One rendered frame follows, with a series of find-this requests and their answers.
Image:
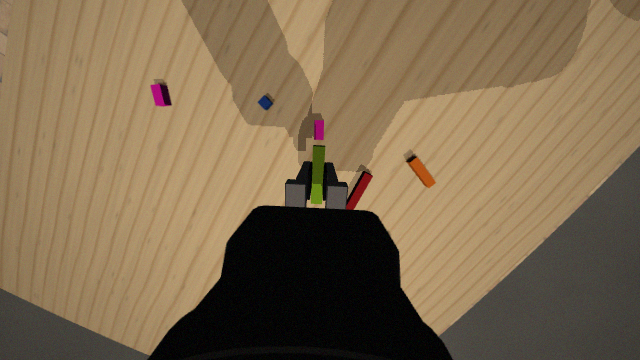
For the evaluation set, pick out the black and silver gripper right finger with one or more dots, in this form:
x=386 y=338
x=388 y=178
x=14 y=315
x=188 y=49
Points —
x=334 y=192

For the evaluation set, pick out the magenta block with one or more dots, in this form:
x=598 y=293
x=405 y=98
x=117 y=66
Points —
x=161 y=95
x=318 y=129

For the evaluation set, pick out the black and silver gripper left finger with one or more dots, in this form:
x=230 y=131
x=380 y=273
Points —
x=298 y=191

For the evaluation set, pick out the small blue cube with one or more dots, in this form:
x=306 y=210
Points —
x=265 y=102

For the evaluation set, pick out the orange rod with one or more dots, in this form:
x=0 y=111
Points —
x=421 y=171

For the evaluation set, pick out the dark red rod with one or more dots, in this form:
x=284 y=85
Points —
x=358 y=190

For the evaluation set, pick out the lime green rod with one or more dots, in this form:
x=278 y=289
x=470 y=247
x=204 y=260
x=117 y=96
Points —
x=318 y=160

